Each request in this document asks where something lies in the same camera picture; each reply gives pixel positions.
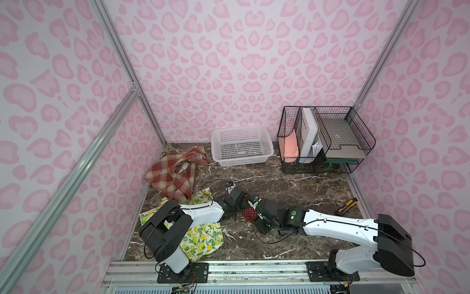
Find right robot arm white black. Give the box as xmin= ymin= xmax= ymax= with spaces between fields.
xmin=247 ymin=197 xmax=418 ymax=277

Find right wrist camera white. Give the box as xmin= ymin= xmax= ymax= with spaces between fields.
xmin=247 ymin=196 xmax=261 ymax=209

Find white binder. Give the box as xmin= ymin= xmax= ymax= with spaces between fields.
xmin=299 ymin=107 xmax=318 ymax=158

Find grey laptop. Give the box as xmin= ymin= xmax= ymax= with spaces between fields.
xmin=319 ymin=118 xmax=370 ymax=160

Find yellow black utility knife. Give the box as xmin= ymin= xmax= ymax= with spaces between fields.
xmin=334 ymin=197 xmax=358 ymax=216

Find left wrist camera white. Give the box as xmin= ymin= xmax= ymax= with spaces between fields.
xmin=225 ymin=181 xmax=236 ymax=194

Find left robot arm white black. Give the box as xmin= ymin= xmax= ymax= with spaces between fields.
xmin=139 ymin=186 xmax=250 ymax=274

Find aluminium front rail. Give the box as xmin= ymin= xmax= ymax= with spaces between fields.
xmin=99 ymin=260 xmax=422 ymax=294

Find white plastic basket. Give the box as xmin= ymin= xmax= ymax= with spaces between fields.
xmin=211 ymin=126 xmax=274 ymax=167

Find pink folder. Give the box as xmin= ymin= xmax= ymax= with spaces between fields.
xmin=279 ymin=131 xmax=299 ymax=163

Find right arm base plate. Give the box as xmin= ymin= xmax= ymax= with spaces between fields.
xmin=305 ymin=261 xmax=361 ymax=283

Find red polka dot skirt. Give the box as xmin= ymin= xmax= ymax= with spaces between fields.
xmin=241 ymin=207 xmax=259 ymax=224

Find red plaid skirt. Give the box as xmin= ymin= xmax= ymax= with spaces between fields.
xmin=144 ymin=146 xmax=209 ymax=203

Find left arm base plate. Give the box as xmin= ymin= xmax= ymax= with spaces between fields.
xmin=157 ymin=262 xmax=209 ymax=284

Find black wire desk organizer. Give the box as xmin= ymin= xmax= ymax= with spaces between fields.
xmin=277 ymin=106 xmax=376 ymax=174

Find white envelope papers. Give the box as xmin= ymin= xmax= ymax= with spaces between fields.
xmin=312 ymin=141 xmax=323 ymax=157

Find green book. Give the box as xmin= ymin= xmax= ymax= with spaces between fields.
xmin=326 ymin=158 xmax=358 ymax=166

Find lemon print skirt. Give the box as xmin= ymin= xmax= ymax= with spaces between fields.
xmin=140 ymin=187 xmax=224 ymax=262

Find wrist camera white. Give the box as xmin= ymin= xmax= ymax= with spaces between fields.
xmin=247 ymin=196 xmax=261 ymax=209
xmin=225 ymin=181 xmax=236 ymax=194

